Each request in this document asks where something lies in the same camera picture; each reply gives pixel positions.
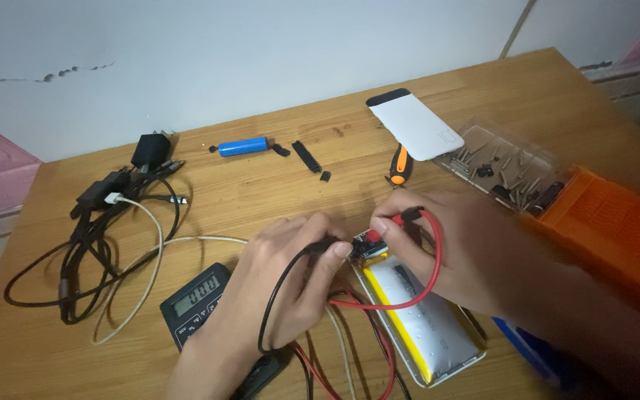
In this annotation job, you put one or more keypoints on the person's left hand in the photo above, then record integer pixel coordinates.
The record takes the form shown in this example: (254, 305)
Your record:
(275, 278)

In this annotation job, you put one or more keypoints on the orange and black screwdriver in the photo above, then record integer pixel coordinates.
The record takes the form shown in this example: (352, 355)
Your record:
(400, 164)

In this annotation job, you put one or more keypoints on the red multimeter probe with lead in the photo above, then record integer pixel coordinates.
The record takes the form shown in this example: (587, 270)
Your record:
(438, 261)

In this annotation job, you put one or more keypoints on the opened power bank with battery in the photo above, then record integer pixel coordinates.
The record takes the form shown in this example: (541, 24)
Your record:
(431, 328)

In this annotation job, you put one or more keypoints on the blue plastic box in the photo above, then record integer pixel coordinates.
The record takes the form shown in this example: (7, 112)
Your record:
(525, 344)

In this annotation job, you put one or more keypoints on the small black plastic piece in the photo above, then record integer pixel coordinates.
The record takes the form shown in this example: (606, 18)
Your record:
(281, 150)
(325, 176)

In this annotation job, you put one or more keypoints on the white power bank cover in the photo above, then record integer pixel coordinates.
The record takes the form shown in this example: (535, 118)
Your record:
(417, 125)

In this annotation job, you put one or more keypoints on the black digital multimeter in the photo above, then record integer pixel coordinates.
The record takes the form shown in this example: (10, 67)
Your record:
(195, 303)

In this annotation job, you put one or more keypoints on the person's right hand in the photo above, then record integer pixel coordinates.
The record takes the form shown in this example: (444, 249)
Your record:
(459, 250)

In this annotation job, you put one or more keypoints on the black wall charger with prongs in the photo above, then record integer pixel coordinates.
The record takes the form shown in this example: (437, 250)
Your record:
(150, 150)

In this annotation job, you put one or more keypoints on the long black plastic strip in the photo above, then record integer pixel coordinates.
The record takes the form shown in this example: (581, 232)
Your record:
(306, 156)

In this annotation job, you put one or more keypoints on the black multimeter probe with lead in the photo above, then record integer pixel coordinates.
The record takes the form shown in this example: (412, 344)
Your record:
(267, 300)

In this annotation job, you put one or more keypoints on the blue cylindrical battery cell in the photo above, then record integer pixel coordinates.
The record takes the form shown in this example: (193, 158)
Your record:
(243, 146)

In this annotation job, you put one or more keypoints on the black flat power adapter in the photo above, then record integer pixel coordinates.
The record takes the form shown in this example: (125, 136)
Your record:
(100, 191)

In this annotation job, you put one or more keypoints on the set of metal screwdriver bits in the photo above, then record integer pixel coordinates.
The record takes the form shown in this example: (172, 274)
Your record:
(511, 178)

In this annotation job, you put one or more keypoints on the clear plastic case lid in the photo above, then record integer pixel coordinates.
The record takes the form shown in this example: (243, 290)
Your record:
(498, 158)

